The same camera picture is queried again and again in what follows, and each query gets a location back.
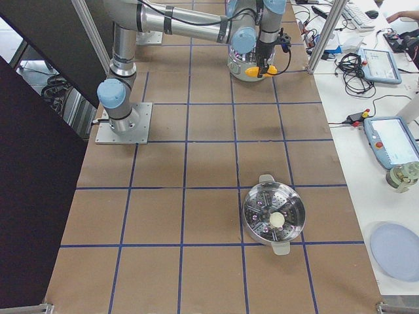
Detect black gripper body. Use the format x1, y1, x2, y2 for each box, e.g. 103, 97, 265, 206
255, 31, 291, 67

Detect black computer mouse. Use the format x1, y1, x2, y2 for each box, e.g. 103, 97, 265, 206
365, 10, 379, 20

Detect yellow corn cob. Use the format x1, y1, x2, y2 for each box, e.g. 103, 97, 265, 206
245, 65, 278, 78

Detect white bun in steamer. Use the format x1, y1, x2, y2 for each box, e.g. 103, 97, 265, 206
269, 212, 285, 228

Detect person hand at desk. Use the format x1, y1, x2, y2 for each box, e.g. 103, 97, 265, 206
386, 10, 419, 23

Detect blue plate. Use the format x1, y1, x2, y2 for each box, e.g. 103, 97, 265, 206
370, 223, 418, 282

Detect tangled black cables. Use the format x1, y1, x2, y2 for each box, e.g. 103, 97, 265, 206
334, 53, 376, 98

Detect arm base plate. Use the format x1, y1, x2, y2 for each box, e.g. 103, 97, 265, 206
95, 102, 153, 145
136, 31, 163, 46

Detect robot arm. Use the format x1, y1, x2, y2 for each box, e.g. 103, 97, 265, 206
97, 1, 291, 143

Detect aluminium frame post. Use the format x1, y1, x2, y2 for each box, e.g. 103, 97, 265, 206
307, 0, 346, 74

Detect near teach pendant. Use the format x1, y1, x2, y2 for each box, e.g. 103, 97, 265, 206
363, 116, 418, 169

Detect glass jar with lid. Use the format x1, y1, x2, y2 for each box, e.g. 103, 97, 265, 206
386, 162, 418, 193

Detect far teach pendant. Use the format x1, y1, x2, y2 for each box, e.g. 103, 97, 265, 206
357, 48, 402, 84

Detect black braided cable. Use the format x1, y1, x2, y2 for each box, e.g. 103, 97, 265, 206
273, 27, 292, 76

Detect white keyboard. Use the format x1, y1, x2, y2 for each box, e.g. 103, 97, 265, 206
342, 2, 375, 31

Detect steel steamer pot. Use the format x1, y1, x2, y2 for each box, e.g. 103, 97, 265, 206
242, 174, 306, 256

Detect teach pendant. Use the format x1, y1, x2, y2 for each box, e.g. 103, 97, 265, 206
357, 48, 402, 84
363, 116, 418, 169

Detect pale green cooking pot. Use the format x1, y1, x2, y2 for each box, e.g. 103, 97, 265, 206
227, 44, 265, 82

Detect black power adapter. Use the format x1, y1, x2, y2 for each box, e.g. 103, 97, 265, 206
346, 112, 364, 124

